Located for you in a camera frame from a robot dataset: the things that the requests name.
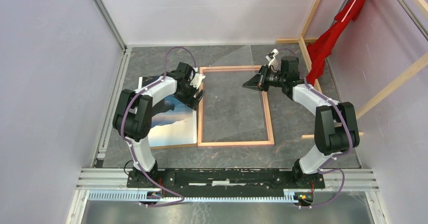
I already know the ocean landscape photo print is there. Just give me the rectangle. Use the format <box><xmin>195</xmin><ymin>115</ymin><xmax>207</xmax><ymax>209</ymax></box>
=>
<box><xmin>135</xmin><ymin>76</ymin><xmax>197</xmax><ymax>149</ymax></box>

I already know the light wooden beam structure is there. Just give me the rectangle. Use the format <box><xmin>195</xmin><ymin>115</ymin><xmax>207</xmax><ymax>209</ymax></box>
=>
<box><xmin>276</xmin><ymin>0</ymin><xmax>428</xmax><ymax>141</ymax></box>

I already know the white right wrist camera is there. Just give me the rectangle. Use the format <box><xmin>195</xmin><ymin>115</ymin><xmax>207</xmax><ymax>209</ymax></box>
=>
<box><xmin>265</xmin><ymin>48</ymin><xmax>279</xmax><ymax>70</ymax></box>

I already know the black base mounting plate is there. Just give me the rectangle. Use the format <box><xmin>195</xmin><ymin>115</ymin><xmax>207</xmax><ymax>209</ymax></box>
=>
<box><xmin>127</xmin><ymin>168</ymin><xmax>326</xmax><ymax>198</ymax></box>

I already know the clear acrylic sheet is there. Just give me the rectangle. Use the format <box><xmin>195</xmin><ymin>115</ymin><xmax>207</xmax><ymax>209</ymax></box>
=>
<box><xmin>203</xmin><ymin>45</ymin><xmax>268</xmax><ymax>142</ymax></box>

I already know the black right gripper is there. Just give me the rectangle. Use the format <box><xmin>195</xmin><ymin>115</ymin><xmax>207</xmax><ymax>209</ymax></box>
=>
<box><xmin>242</xmin><ymin>65</ymin><xmax>285</xmax><ymax>92</ymax></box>

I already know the pink wooden picture frame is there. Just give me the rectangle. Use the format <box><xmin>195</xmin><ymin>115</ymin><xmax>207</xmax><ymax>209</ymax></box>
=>
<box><xmin>197</xmin><ymin>66</ymin><xmax>275</xmax><ymax>147</ymax></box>

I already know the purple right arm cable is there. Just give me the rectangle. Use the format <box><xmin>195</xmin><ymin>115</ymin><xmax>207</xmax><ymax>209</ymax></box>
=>
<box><xmin>277</xmin><ymin>47</ymin><xmax>354</xmax><ymax>210</ymax></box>

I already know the aluminium front rail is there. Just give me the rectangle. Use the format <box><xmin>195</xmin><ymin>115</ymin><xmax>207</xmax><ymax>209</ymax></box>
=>
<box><xmin>77</xmin><ymin>168</ymin><xmax>380</xmax><ymax>192</ymax></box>

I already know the brown backing board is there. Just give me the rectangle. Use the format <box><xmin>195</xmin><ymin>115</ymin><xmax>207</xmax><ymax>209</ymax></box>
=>
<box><xmin>148</xmin><ymin>95</ymin><xmax>197</xmax><ymax>149</ymax></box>

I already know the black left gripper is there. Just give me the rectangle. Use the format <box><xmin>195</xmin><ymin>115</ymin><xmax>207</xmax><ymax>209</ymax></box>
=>
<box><xmin>173</xmin><ymin>80</ymin><xmax>205</xmax><ymax>111</ymax></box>

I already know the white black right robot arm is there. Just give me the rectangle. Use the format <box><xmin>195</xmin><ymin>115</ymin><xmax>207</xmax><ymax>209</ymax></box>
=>
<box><xmin>242</xmin><ymin>56</ymin><xmax>360</xmax><ymax>188</ymax></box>

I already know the white slotted cable duct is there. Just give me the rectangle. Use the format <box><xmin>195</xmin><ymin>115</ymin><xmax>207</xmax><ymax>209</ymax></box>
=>
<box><xmin>87</xmin><ymin>190</ymin><xmax>298</xmax><ymax>204</ymax></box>

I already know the red cloth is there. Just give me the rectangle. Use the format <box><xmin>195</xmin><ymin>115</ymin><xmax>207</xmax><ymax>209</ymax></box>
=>
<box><xmin>306</xmin><ymin>0</ymin><xmax>366</xmax><ymax>85</ymax></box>

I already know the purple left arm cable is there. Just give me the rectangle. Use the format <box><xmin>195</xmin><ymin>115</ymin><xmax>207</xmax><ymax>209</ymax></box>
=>
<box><xmin>120</xmin><ymin>46</ymin><xmax>198</xmax><ymax>208</ymax></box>

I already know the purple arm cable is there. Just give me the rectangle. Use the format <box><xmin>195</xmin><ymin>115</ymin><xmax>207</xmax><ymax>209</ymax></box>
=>
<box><xmin>277</xmin><ymin>47</ymin><xmax>354</xmax><ymax>210</ymax></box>
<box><xmin>120</xmin><ymin>46</ymin><xmax>198</xmax><ymax>208</ymax></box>

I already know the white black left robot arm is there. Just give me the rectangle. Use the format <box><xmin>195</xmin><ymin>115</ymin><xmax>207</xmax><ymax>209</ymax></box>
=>
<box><xmin>112</xmin><ymin>62</ymin><xmax>205</xmax><ymax>188</ymax></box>

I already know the aluminium side rail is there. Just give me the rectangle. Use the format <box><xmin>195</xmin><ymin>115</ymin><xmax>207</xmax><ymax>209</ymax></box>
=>
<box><xmin>91</xmin><ymin>47</ymin><xmax>133</xmax><ymax>168</ymax></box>

